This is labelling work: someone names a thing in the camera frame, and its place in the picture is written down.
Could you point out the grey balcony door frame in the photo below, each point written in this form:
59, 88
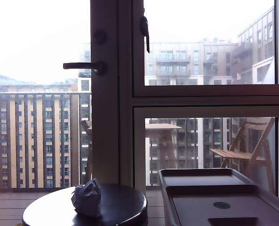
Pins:
106, 117

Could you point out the white paper ball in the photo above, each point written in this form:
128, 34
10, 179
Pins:
87, 200

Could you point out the wooden balcony table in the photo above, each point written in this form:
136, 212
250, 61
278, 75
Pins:
162, 127

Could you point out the round dark wooden stool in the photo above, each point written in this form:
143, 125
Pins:
120, 207

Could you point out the grey plastic bin lid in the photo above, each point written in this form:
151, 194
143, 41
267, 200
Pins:
212, 193

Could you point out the round door lock knob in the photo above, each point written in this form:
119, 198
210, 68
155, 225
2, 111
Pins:
100, 36

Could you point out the slatted balcony railing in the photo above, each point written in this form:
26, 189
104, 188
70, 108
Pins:
35, 94

